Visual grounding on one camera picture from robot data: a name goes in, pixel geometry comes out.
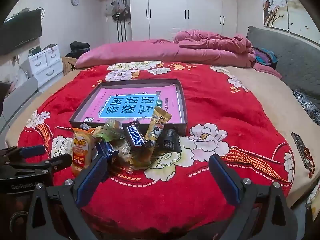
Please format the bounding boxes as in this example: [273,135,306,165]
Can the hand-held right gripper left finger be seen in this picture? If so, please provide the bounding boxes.
[26,154,108,240]

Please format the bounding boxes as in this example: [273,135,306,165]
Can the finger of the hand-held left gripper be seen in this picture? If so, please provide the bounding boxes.
[0,153,73,175]
[0,145,47,160]

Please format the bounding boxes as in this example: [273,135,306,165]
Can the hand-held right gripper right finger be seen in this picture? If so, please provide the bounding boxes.
[209,154,298,240]

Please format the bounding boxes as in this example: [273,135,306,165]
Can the orange snack packet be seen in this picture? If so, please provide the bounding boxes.
[71,127,98,178]

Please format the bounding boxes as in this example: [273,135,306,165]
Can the blue snack packet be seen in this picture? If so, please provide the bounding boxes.
[96,140,119,160]

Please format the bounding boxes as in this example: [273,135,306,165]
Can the clear crinkled snack packet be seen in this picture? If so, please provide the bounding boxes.
[112,140,133,174]

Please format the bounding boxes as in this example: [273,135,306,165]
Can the beige pastry packet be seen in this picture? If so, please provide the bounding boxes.
[130,145,157,170]

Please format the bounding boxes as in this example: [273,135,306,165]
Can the brown chocolate bar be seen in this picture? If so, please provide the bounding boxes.
[122,120,154,152]

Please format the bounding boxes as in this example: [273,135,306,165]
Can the dark shallow box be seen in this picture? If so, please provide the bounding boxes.
[69,78,188,133]

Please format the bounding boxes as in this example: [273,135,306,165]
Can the person's left forearm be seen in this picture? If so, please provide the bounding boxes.
[0,194,34,240]

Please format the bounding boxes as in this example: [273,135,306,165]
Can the green edged pastry packet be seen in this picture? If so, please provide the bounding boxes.
[94,119,125,143]

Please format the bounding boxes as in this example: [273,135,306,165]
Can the black snack packet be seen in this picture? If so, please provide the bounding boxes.
[156,128,182,154]

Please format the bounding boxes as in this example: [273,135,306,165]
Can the red floral blanket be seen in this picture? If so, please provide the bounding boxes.
[17,61,296,240]

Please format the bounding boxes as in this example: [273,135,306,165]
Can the black phone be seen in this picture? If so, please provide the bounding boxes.
[291,132,315,170]

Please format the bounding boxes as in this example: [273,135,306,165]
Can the yellow snack packet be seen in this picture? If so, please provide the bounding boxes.
[144,106,173,147]

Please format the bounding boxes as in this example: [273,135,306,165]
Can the white drawer cabinet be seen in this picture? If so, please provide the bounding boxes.
[27,44,63,86]

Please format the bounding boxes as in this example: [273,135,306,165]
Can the brown fluffy cloth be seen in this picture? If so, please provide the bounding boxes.
[61,57,78,76]

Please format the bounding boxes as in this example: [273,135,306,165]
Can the pink book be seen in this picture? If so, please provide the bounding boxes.
[75,84,185,125]

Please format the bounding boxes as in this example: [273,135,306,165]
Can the grey patterned pillow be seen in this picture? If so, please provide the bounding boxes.
[292,89,320,126]

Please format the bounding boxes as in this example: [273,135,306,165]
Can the dark clothes pile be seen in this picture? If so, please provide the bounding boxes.
[65,41,90,58]

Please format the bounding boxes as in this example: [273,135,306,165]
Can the black television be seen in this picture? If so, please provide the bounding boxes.
[0,9,43,55]

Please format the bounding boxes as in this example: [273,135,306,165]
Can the pink folded quilt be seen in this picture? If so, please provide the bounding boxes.
[74,39,257,70]

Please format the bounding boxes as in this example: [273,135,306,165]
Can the purple teal cloth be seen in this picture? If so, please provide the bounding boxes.
[254,47,278,67]

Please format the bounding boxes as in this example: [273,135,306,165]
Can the grey padded headboard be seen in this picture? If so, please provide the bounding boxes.
[246,26,320,126]

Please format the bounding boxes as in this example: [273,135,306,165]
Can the pink crumpled duvet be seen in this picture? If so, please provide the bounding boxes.
[173,29,283,80]

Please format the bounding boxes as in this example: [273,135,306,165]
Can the hanging grey bags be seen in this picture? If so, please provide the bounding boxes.
[104,0,132,43]

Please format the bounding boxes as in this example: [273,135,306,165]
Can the white wardrobe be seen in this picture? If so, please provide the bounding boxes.
[90,0,238,43]

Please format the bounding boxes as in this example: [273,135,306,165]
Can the red bead bracelet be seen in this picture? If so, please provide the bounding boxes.
[303,147,316,178]

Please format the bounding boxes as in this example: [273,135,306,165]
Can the floral wall painting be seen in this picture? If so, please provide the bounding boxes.
[260,0,320,43]

